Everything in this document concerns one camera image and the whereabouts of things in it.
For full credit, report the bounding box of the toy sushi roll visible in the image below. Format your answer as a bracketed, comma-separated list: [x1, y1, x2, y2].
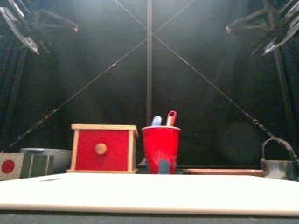
[0, 152, 55, 182]

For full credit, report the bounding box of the white cutting board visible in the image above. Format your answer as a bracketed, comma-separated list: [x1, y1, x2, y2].
[0, 172, 299, 217]

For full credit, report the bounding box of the red toy utensil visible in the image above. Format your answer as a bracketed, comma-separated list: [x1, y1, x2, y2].
[166, 110, 179, 127]

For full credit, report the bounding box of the blue toy utensil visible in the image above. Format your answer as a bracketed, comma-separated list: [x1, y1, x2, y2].
[151, 115, 164, 127]

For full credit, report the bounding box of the grey round lid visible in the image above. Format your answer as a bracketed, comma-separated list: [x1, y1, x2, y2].
[20, 147, 73, 173]

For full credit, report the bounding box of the pink square tray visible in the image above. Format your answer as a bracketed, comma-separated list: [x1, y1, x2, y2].
[182, 168, 267, 178]

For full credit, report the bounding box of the wooden box with red front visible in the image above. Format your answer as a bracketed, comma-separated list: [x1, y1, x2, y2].
[67, 123, 140, 175]

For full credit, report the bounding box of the thin diagonal brace wire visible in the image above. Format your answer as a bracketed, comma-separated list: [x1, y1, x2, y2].
[112, 0, 276, 138]
[0, 0, 196, 153]

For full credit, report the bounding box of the vertical metal frame pole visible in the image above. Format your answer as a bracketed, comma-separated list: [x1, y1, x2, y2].
[144, 0, 153, 127]

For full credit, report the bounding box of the metal pot with handle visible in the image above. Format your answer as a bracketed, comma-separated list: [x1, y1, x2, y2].
[259, 136, 299, 182]

